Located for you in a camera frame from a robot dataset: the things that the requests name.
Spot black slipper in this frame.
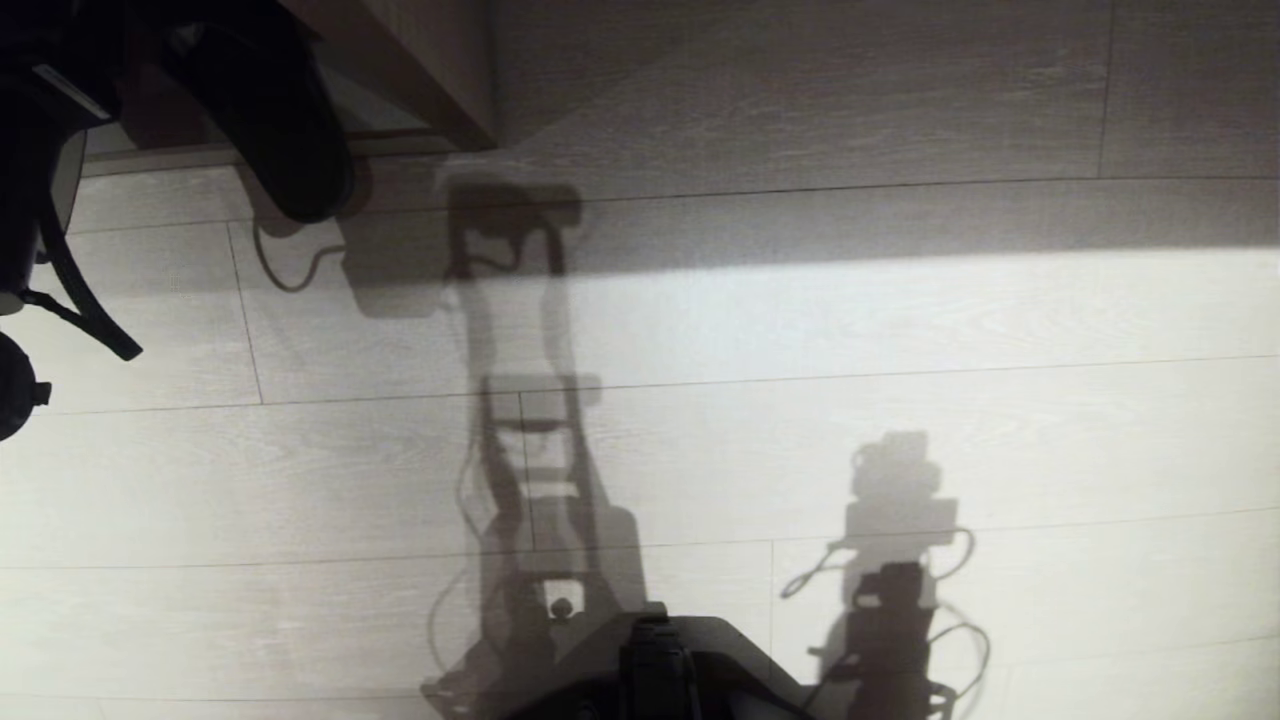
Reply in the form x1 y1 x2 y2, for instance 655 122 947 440
158 0 357 224

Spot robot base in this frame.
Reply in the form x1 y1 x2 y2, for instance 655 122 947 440
503 612 813 720

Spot brown wooden shoe shelf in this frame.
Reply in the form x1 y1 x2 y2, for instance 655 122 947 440
84 0 499 179

